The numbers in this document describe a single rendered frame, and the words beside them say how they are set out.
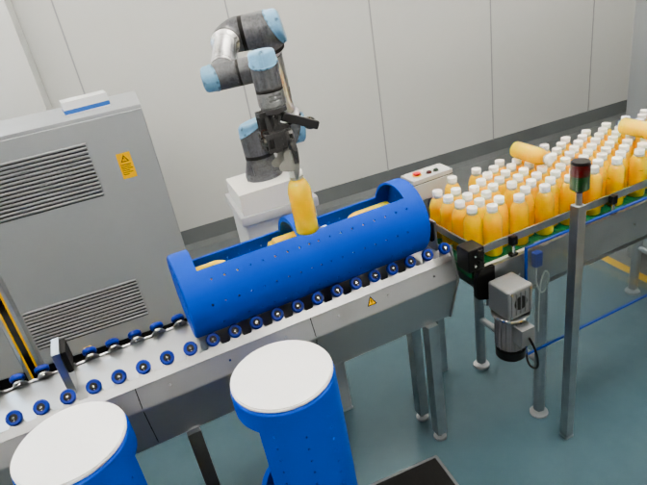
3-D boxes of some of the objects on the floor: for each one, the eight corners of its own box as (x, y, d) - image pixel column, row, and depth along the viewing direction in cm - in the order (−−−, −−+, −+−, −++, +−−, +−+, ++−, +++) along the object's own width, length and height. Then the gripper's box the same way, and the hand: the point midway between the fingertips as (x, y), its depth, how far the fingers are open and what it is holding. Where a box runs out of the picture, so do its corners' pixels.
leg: (430, 435, 252) (420, 322, 224) (441, 429, 254) (431, 318, 226) (438, 443, 247) (427, 330, 219) (449, 438, 249) (440, 324, 221)
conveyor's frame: (422, 387, 280) (404, 228, 239) (653, 275, 331) (671, 129, 290) (484, 450, 240) (478, 273, 199) (737, 313, 291) (772, 149, 250)
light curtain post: (104, 516, 242) (-91, 142, 165) (117, 510, 244) (-68, 137, 166) (105, 527, 237) (-95, 146, 159) (119, 521, 238) (-72, 140, 161)
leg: (414, 416, 264) (401, 307, 235) (424, 411, 266) (412, 302, 237) (421, 423, 259) (408, 314, 231) (431, 418, 261) (420, 308, 232)
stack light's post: (558, 434, 241) (569, 204, 191) (566, 430, 243) (578, 201, 193) (566, 440, 238) (579, 208, 188) (573, 436, 239) (587, 204, 189)
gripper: (249, 109, 156) (267, 180, 166) (263, 114, 147) (280, 189, 156) (277, 101, 159) (293, 171, 168) (293, 106, 149) (308, 180, 158)
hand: (295, 172), depth 162 cm, fingers closed on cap, 4 cm apart
